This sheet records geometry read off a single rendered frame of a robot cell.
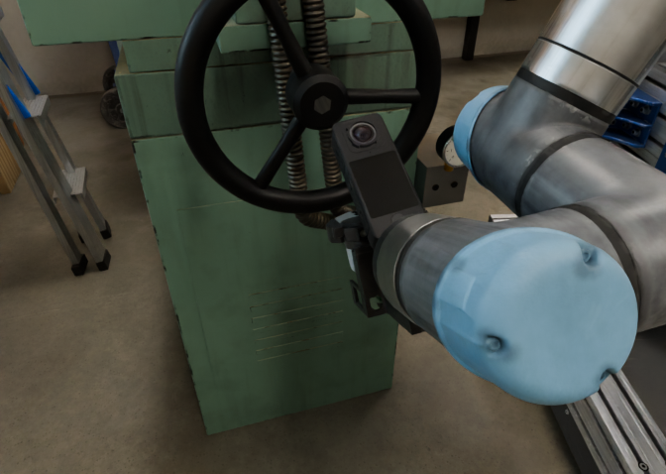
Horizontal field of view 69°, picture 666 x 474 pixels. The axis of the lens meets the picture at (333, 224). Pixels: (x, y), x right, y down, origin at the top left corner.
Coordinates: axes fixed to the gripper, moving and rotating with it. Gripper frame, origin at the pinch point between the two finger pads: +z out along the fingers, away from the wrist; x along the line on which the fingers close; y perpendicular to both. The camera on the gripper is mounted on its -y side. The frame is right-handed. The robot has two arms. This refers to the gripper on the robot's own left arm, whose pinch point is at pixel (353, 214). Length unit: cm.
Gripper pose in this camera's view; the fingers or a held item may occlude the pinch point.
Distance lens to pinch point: 53.9
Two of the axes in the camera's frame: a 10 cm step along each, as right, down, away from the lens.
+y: 2.0, 9.7, 1.3
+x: 9.6, -2.2, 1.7
